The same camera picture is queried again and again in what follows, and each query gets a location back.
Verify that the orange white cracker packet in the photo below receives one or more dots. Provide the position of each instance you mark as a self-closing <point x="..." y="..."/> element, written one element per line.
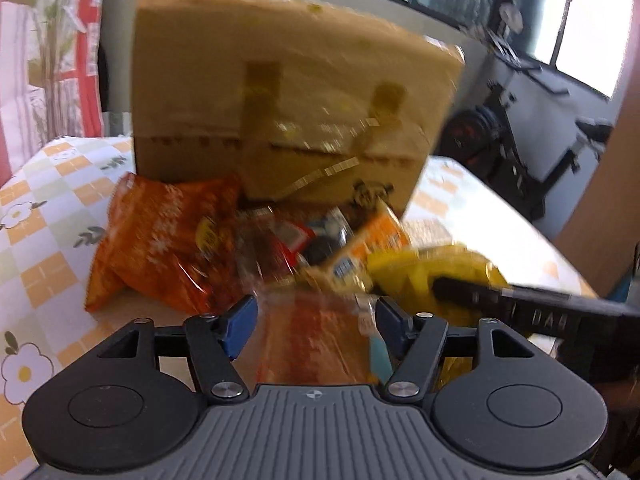
<point x="375" y="240"/>

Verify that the yellow snack bag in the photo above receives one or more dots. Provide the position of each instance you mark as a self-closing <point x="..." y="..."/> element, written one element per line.
<point x="410" y="270"/>

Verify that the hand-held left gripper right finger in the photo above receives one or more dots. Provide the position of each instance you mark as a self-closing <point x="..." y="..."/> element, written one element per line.
<point x="390" y="325"/>

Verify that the orange snack bag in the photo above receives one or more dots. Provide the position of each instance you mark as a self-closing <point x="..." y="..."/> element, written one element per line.
<point x="160" y="245"/>

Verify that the clear orange snack packet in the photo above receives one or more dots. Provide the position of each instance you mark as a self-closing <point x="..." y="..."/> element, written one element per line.
<point x="315" y="335"/>

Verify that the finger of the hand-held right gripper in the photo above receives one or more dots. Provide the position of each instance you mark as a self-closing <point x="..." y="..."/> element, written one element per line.
<point x="470" y="291"/>

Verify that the brown cardboard box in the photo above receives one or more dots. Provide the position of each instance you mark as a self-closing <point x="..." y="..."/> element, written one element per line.
<point x="300" y="85"/>

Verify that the black exercise bike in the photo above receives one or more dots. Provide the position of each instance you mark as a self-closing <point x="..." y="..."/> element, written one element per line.
<point x="500" y="135"/>

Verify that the dark snack packet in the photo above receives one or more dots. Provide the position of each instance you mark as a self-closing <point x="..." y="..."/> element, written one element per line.
<point x="325" y="245"/>

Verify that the printed curtain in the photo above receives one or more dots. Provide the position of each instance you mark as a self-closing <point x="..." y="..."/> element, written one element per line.
<point x="50" y="60"/>

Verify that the red packet with barcode label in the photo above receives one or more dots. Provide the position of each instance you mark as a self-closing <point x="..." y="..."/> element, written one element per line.
<point x="280" y="250"/>

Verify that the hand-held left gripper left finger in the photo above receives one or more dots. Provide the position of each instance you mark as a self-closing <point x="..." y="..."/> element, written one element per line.
<point x="240" y="327"/>

